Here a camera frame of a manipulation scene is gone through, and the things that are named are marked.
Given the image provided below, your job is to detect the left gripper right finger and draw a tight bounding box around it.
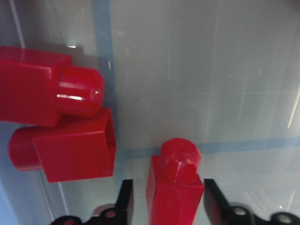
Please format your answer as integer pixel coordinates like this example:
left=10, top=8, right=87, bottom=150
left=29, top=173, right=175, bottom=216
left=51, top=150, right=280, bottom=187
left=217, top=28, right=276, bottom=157
left=204, top=179, right=300, bottom=225

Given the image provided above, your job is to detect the red block in box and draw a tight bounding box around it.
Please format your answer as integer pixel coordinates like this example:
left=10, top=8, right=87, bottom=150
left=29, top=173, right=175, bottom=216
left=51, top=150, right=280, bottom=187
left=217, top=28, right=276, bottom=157
left=0, top=46, right=105, bottom=127
left=7, top=108, right=116, bottom=183

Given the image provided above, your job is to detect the clear plastic storage box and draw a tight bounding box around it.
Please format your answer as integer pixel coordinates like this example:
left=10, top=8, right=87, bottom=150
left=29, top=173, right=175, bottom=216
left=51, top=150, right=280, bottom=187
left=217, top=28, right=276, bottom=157
left=0, top=0, right=300, bottom=225

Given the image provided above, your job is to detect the red block from tray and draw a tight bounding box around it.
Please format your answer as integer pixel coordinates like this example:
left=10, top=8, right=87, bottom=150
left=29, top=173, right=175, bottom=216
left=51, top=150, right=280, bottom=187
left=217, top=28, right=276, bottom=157
left=146, top=138, right=204, bottom=225

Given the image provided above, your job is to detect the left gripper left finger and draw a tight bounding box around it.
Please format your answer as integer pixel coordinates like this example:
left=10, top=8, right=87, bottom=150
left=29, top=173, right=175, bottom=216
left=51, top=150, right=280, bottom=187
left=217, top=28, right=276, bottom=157
left=52, top=180, right=134, bottom=225

